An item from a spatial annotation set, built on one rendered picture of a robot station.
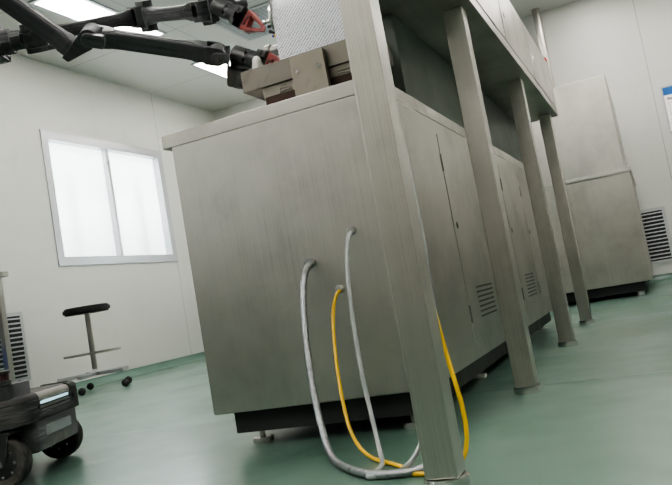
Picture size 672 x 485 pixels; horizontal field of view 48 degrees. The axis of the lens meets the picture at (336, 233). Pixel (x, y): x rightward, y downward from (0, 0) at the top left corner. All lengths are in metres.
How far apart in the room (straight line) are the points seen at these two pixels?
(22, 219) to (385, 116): 5.23
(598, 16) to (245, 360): 6.36
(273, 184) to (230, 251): 0.22
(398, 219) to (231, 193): 0.83
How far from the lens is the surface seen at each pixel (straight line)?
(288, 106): 2.01
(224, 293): 2.08
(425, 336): 1.32
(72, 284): 6.64
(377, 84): 1.37
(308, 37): 2.32
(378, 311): 1.89
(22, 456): 2.30
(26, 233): 6.38
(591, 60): 7.81
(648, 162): 7.62
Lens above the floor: 0.36
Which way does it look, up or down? 5 degrees up
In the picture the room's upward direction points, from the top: 10 degrees counter-clockwise
